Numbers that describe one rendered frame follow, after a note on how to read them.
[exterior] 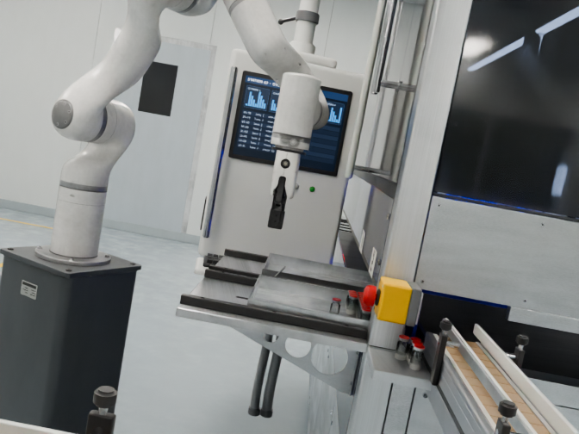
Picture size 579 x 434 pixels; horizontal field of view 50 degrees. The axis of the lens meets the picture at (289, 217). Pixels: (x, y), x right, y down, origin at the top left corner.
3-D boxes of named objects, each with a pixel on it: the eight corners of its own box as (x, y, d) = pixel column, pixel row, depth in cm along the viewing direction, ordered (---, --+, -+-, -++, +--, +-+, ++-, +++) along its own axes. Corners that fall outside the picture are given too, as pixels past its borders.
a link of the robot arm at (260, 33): (257, 30, 151) (309, 139, 146) (221, 11, 137) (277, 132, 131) (286, 8, 148) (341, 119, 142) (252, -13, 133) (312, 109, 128)
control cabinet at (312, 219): (322, 266, 251) (360, 70, 242) (331, 277, 232) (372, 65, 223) (196, 246, 244) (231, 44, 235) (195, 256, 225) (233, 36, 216)
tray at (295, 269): (376, 284, 192) (378, 273, 192) (385, 305, 166) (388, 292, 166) (267, 263, 193) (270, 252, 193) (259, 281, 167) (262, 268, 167)
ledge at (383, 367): (434, 368, 126) (436, 360, 126) (447, 393, 113) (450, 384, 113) (366, 356, 126) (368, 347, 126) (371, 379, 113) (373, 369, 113)
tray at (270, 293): (389, 313, 159) (391, 299, 158) (402, 344, 133) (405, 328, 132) (257, 287, 159) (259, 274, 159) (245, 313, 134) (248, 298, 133)
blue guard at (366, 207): (343, 205, 324) (349, 170, 322) (379, 284, 131) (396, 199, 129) (341, 205, 324) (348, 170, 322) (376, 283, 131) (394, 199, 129)
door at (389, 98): (369, 171, 218) (402, 1, 212) (382, 176, 172) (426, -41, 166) (367, 171, 218) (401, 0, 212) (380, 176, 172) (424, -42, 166)
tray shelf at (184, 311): (373, 287, 197) (374, 281, 197) (403, 360, 128) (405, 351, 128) (225, 258, 199) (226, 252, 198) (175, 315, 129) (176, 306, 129)
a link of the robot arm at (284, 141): (310, 139, 130) (308, 152, 131) (310, 139, 139) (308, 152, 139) (270, 131, 131) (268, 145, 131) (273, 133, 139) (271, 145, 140)
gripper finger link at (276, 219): (286, 201, 133) (280, 231, 134) (287, 199, 136) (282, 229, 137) (271, 197, 133) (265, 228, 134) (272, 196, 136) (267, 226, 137)
